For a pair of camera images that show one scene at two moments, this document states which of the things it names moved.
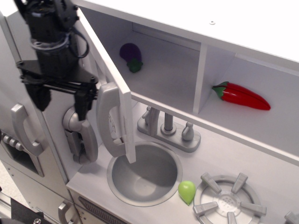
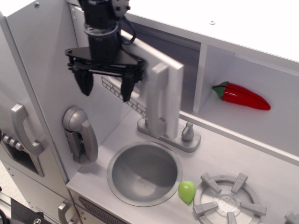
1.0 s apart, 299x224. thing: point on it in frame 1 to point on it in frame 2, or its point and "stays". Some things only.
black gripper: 58,70 to 104,55
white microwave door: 114,100 to 163,82
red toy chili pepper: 232,93 stays
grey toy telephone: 81,137 stays
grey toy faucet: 164,129 stays
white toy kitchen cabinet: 195,120 stays
